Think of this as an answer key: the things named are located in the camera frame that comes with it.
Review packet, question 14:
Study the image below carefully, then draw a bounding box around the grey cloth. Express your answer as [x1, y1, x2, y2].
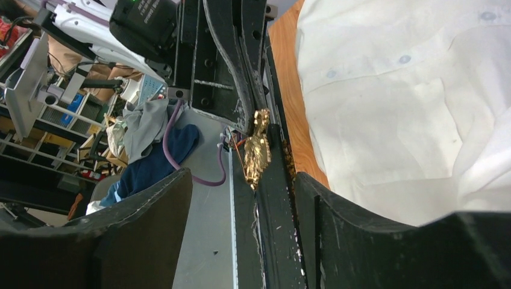
[123, 99, 169, 164]

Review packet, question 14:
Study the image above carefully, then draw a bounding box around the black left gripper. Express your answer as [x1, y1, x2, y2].
[169, 0, 266, 135]

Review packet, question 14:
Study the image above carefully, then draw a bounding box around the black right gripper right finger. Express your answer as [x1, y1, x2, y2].
[294, 172, 510, 288]

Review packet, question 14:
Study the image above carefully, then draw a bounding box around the cluttered background shelf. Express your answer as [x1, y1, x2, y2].
[1, 1, 155, 217]

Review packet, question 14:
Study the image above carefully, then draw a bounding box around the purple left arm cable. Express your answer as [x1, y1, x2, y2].
[40, 0, 228, 187]

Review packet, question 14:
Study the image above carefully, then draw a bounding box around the white button-up shirt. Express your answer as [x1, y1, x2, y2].
[296, 1, 510, 226]

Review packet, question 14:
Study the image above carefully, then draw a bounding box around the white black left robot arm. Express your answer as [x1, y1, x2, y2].
[34, 0, 274, 135]

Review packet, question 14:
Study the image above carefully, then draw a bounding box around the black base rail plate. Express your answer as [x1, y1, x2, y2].
[231, 37, 307, 288]

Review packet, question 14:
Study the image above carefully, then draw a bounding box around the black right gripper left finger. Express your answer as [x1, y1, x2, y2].
[1, 168, 193, 288]

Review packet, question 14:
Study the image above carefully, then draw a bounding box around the dark blue cloth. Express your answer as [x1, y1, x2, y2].
[99, 124, 199, 207]

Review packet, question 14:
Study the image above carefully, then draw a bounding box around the gold leaf brooch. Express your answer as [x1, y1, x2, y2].
[244, 108, 272, 190]

